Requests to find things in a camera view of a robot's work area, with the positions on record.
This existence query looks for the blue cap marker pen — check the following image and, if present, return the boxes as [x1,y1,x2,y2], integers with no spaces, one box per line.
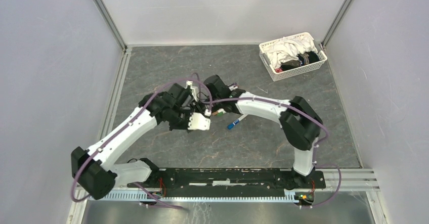
[227,114,248,130]

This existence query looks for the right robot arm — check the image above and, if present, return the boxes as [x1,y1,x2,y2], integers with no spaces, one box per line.
[186,75,327,188]

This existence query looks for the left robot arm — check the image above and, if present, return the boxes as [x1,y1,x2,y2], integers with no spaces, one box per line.
[70,78,209,203]

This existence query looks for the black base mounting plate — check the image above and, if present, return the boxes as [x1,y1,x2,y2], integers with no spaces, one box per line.
[139,168,326,197]

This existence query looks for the white plastic basket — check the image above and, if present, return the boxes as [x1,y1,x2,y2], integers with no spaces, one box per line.
[259,32,327,81]

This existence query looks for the white cloth in basket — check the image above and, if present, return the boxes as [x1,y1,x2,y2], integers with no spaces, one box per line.
[264,35,318,69]

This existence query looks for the black cloth in basket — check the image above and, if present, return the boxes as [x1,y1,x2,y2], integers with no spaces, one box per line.
[280,52,319,71]

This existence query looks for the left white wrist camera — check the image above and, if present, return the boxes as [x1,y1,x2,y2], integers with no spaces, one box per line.
[188,113,211,130]

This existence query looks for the white slotted cable duct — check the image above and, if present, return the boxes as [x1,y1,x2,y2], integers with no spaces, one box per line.
[101,190,298,203]

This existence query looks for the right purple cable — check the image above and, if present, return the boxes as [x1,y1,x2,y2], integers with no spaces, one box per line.
[191,72,342,208]

